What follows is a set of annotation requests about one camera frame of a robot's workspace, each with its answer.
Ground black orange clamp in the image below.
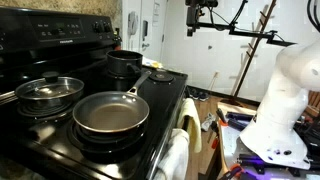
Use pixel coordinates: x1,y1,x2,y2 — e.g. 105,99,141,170
226,163,245,180
215,108,229,127

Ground small steel pan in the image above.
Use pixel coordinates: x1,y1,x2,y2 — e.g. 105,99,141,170
14,77,85,108

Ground black hanging cables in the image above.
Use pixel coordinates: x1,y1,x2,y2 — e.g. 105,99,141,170
306,0,320,33

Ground white door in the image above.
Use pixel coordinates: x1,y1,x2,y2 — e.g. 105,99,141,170
121,0,168,63

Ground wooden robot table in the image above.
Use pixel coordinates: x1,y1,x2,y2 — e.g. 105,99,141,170
206,101,320,180

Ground yellow item on counter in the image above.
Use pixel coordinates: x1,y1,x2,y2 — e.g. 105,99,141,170
142,56,164,70

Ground nonstick frying pan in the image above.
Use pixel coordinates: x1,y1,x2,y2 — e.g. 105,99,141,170
72,70,153,135

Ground glass lid with black knob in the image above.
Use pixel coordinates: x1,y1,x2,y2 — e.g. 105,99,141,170
15,71,84,100

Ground white wall phone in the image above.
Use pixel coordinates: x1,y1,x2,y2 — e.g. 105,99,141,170
127,11,140,36

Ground wooden ladder rack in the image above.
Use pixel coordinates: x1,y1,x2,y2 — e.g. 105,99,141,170
220,0,278,107

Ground white towel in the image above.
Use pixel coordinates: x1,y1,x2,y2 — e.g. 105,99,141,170
152,128,191,180

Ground empty coil burner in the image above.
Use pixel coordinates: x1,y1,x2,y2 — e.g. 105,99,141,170
148,72,175,84

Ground black electric stove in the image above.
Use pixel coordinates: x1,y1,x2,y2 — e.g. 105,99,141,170
0,6,190,180

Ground white sneaker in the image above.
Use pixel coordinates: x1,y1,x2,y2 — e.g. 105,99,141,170
200,112,218,132

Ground dark sneaker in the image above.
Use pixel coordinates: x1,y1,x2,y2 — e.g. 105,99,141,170
188,87,201,100
198,91,211,103

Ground black camera on boom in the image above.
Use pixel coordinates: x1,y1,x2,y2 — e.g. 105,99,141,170
184,0,220,38

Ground black cooking pot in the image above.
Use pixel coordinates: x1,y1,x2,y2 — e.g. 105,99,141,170
106,49,144,80

